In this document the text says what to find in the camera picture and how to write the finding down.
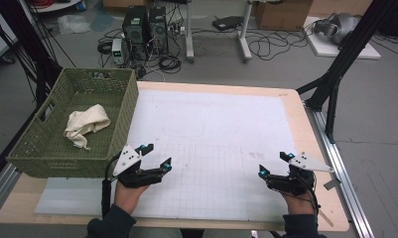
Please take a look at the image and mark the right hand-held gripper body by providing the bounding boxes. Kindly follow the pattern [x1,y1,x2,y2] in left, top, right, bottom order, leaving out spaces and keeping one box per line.
[268,152,334,196]

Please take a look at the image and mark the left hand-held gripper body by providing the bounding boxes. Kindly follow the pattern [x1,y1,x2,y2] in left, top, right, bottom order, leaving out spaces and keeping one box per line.
[112,144,164,189]

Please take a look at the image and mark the cream printed cloth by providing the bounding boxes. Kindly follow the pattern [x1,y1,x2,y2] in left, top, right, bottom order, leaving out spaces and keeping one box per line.
[63,103,111,151]

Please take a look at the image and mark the green woven basket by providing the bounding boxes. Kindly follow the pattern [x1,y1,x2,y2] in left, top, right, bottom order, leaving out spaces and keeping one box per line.
[6,67,140,179]

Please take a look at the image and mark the person's right hand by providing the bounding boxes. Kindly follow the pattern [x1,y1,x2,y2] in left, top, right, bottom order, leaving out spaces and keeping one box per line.
[280,189,317,216]

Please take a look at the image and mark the person's left hand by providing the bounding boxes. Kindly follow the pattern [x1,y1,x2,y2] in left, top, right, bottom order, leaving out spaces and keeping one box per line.
[114,180,151,214]

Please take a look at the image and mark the grey tape piece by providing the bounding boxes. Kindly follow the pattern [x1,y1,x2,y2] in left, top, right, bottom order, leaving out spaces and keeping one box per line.
[323,178,342,191]

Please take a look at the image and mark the thin wooden strip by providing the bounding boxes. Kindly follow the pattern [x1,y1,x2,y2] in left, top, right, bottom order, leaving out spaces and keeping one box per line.
[317,207,334,228]

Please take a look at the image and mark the white grid mat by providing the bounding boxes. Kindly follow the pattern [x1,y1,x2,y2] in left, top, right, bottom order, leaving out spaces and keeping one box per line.
[34,88,317,223]

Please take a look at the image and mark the small white power supply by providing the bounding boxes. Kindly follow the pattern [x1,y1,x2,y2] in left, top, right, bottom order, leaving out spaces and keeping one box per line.
[111,38,125,65]

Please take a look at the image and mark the white foam board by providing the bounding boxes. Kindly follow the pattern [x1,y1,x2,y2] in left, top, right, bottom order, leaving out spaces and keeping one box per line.
[304,16,382,60]

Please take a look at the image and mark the black computer tower green label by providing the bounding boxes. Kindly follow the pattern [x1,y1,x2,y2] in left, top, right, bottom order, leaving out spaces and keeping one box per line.
[121,5,150,61]

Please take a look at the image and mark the black computer tower round fan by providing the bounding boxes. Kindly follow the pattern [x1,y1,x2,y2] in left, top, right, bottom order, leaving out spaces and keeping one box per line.
[148,6,170,56]

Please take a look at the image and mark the white desk leg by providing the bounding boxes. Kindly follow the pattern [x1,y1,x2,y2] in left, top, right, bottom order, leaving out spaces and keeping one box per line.
[238,0,254,62]
[185,0,196,63]

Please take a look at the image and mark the black metal stand with feet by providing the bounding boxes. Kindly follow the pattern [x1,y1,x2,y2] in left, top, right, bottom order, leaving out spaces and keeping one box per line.
[295,0,398,144]

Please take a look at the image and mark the grey headset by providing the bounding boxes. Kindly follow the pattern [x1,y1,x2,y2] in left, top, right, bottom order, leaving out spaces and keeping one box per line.
[313,12,359,46]

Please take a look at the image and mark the large cardboard box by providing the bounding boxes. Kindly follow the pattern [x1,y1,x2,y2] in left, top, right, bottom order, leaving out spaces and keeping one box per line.
[254,0,314,32]

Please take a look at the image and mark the clear plastic bag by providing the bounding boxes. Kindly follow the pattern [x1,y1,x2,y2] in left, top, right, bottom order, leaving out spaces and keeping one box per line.
[57,14,91,36]

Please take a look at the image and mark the flat black device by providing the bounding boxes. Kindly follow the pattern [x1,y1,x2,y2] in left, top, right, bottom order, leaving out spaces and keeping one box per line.
[211,15,244,32]

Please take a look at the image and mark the right hand-held gripper cable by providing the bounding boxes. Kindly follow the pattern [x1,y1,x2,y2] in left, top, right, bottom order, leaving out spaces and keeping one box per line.
[299,182,322,229]

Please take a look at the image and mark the hand-held gripper cable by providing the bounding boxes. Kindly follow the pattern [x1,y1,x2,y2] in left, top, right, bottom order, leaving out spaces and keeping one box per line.
[101,153,121,219]
[299,182,322,229]

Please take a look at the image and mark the left hand-held gripper cable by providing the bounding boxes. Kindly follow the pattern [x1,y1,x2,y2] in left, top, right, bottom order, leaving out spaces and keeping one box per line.
[101,153,121,219]

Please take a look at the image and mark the aluminium rail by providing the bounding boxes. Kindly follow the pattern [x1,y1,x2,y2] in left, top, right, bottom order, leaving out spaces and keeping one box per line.
[305,103,374,238]
[0,163,21,216]

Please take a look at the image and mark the coiled black cable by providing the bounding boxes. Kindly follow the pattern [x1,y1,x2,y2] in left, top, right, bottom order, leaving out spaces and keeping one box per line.
[158,54,183,74]

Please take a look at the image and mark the loose black floor cables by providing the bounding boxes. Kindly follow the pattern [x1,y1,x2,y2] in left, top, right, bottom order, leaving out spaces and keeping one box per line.
[245,29,309,61]

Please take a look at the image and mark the black metal stand with cables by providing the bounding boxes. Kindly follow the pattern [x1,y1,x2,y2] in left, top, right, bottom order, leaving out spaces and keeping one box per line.
[0,0,64,108]

